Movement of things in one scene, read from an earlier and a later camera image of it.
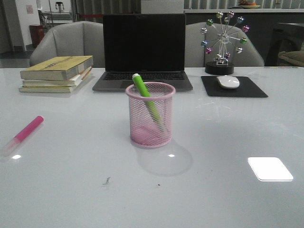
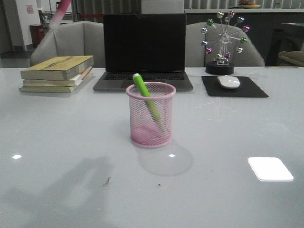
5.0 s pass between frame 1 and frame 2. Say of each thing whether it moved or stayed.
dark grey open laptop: stayed
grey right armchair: stayed
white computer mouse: stayed
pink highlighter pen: moved
